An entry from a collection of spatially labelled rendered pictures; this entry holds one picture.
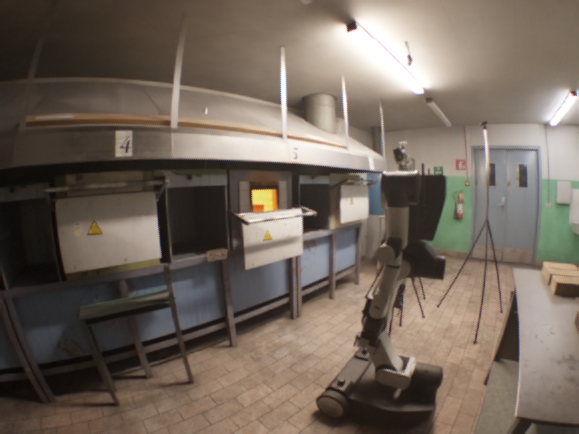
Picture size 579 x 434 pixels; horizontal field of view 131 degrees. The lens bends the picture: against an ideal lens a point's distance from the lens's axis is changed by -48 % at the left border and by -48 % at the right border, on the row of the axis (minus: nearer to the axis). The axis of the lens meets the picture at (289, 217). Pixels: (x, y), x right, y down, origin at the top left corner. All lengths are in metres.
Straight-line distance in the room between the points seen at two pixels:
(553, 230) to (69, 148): 5.85
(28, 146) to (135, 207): 0.71
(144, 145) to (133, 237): 0.53
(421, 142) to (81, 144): 5.14
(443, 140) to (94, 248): 5.23
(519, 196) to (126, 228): 5.30
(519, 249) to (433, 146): 2.57
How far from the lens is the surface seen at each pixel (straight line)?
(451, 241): 5.19
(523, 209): 5.11
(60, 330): 1.92
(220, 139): 1.56
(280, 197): 2.18
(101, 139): 1.37
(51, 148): 1.38
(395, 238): 1.00
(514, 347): 2.16
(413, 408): 1.55
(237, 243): 1.96
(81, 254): 1.54
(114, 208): 1.52
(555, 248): 5.30
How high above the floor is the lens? 1.31
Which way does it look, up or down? 7 degrees down
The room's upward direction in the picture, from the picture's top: 2 degrees counter-clockwise
